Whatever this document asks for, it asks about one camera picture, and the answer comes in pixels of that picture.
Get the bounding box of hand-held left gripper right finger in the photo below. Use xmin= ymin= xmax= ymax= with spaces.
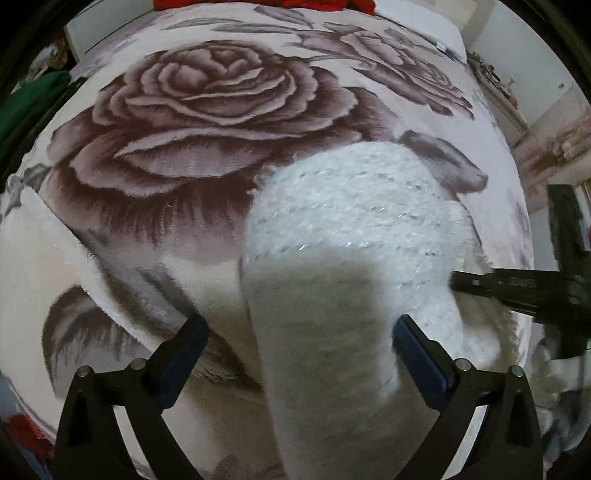
xmin=392 ymin=314 xmax=543 ymax=480

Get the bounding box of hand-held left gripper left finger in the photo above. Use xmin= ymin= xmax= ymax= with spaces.
xmin=51 ymin=314 xmax=211 ymax=480

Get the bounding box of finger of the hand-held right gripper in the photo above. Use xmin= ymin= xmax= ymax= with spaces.
xmin=450 ymin=270 xmax=573 ymax=324

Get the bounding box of white fluffy jacket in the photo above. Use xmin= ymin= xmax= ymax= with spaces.
xmin=0 ymin=141 xmax=518 ymax=480

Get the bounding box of tied pink floral curtain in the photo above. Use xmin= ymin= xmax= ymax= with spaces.
xmin=512 ymin=105 xmax=591 ymax=214

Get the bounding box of pale grey cloth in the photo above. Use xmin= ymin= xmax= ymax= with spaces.
xmin=531 ymin=332 xmax=591 ymax=468

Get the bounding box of beige nightstand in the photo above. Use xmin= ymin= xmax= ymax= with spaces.
xmin=466 ymin=51 xmax=530 ymax=136

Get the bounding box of pile of small toiletries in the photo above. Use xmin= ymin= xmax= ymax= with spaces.
xmin=468 ymin=51 xmax=518 ymax=103

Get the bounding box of red cloth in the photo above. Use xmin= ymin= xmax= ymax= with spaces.
xmin=7 ymin=413 xmax=54 ymax=462

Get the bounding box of floral plush blanket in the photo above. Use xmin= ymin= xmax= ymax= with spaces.
xmin=0 ymin=0 xmax=536 ymax=480

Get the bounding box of white pillow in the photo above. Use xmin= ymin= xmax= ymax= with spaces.
xmin=383 ymin=0 xmax=467 ymax=62

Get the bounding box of green cloth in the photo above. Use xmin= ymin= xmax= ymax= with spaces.
xmin=0 ymin=69 xmax=82 ymax=158

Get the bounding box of white wardrobe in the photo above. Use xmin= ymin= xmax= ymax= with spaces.
xmin=64 ymin=13 xmax=109 ymax=63

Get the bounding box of red quilt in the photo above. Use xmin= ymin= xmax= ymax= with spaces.
xmin=152 ymin=0 xmax=377 ymax=14

